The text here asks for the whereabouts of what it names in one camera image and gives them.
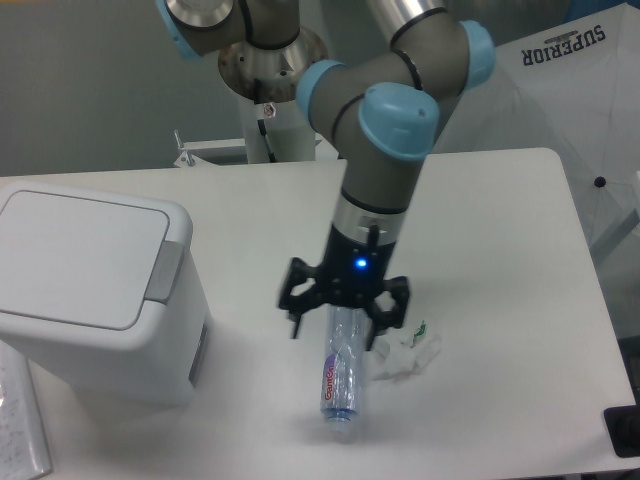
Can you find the white superior umbrella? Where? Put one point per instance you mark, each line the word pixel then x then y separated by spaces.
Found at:
pixel 573 89

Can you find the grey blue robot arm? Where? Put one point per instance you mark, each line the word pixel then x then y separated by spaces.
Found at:
pixel 380 116

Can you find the clear plastic water bottle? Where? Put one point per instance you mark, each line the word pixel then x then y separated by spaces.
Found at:
pixel 342 374

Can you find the crumpled white tissue paper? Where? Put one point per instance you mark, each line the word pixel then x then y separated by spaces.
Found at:
pixel 401 353

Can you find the white plastic trash can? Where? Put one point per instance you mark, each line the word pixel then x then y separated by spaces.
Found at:
pixel 101 290

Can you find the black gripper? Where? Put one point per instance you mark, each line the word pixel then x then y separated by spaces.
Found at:
pixel 351 274

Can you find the black device at edge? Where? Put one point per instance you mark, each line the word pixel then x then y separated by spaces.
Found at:
pixel 623 427

